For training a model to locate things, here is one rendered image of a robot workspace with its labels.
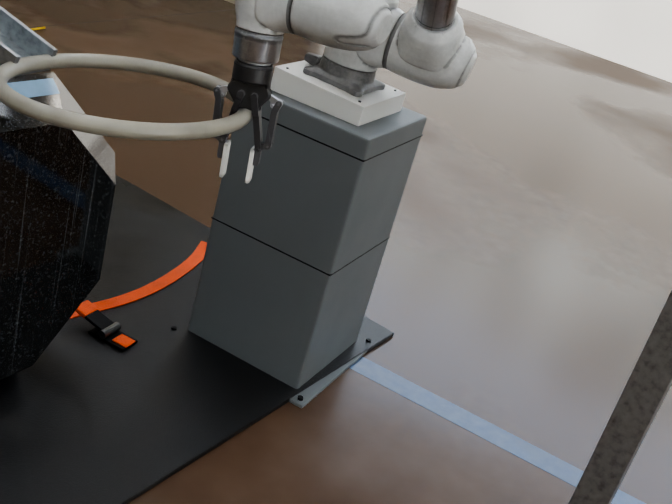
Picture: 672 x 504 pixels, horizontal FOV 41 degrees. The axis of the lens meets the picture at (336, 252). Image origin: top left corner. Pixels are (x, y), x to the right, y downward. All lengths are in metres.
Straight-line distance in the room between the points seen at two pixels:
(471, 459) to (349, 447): 0.36
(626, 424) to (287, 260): 0.99
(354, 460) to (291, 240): 0.62
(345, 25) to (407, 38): 0.77
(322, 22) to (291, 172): 0.89
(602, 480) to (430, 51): 1.11
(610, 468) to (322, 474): 0.72
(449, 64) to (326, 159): 0.40
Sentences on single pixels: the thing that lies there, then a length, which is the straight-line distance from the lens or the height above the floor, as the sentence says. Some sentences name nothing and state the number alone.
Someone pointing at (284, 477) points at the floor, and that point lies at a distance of 2.34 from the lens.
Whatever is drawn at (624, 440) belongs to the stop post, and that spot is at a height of 0.43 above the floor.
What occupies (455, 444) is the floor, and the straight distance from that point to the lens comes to 2.67.
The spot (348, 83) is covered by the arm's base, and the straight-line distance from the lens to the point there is 2.43.
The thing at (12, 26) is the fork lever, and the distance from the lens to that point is 2.00.
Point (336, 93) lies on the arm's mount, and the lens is 2.38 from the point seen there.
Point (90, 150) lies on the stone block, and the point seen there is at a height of 0.66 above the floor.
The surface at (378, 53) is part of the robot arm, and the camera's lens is 2.40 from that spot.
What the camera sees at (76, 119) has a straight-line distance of 1.57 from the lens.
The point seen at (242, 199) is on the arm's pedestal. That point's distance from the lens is 2.51.
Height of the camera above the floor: 1.49
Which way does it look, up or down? 25 degrees down
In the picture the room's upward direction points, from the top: 16 degrees clockwise
